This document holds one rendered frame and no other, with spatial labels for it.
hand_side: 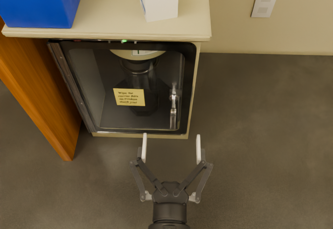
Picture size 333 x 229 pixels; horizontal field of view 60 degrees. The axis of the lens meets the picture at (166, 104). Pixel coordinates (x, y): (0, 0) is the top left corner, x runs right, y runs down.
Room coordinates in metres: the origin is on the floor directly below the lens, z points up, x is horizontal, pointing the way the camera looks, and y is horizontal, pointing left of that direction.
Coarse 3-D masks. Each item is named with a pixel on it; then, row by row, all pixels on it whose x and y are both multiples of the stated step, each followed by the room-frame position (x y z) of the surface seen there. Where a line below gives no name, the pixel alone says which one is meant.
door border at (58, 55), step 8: (56, 48) 0.43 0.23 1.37; (56, 56) 0.43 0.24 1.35; (64, 64) 0.43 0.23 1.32; (64, 72) 0.43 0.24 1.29; (72, 80) 0.43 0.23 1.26; (72, 88) 0.43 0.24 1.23; (72, 96) 0.43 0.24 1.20; (80, 96) 0.43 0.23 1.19; (80, 104) 0.43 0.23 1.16; (88, 120) 0.43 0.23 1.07; (88, 128) 0.43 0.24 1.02
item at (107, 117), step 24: (72, 48) 0.43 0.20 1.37; (96, 48) 0.43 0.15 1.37; (120, 48) 0.43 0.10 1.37; (144, 48) 0.43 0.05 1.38; (168, 48) 0.43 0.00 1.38; (192, 48) 0.42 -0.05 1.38; (72, 72) 0.43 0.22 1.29; (96, 72) 0.43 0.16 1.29; (120, 72) 0.43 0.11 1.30; (144, 72) 0.43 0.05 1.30; (168, 72) 0.43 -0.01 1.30; (192, 72) 0.42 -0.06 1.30; (96, 96) 0.43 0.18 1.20; (144, 96) 0.43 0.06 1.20; (168, 96) 0.43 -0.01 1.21; (96, 120) 0.43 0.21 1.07; (120, 120) 0.43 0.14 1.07; (144, 120) 0.43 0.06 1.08; (168, 120) 0.43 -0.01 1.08
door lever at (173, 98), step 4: (172, 96) 0.42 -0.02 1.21; (176, 96) 0.42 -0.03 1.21; (172, 100) 0.41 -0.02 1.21; (176, 100) 0.42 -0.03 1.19; (172, 104) 0.40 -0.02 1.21; (172, 108) 0.39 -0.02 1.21; (172, 112) 0.38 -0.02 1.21; (172, 116) 0.38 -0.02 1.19; (172, 120) 0.38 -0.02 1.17; (172, 124) 0.38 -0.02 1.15; (172, 128) 0.38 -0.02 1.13
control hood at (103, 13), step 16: (80, 0) 0.40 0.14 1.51; (96, 0) 0.40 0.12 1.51; (112, 0) 0.40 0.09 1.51; (128, 0) 0.40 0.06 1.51; (192, 0) 0.40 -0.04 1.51; (208, 0) 0.41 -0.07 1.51; (80, 16) 0.37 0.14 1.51; (96, 16) 0.37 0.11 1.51; (112, 16) 0.37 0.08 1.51; (128, 16) 0.37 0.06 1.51; (144, 16) 0.37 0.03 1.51; (192, 16) 0.37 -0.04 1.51; (208, 16) 0.37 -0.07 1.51; (16, 32) 0.33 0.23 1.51; (32, 32) 0.33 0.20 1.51; (48, 32) 0.33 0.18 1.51; (64, 32) 0.33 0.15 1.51; (80, 32) 0.33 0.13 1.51; (96, 32) 0.33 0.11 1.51; (112, 32) 0.33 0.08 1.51; (128, 32) 0.33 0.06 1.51; (144, 32) 0.33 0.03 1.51; (160, 32) 0.33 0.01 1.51; (176, 32) 0.33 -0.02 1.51; (192, 32) 0.33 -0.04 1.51; (208, 32) 0.33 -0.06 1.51
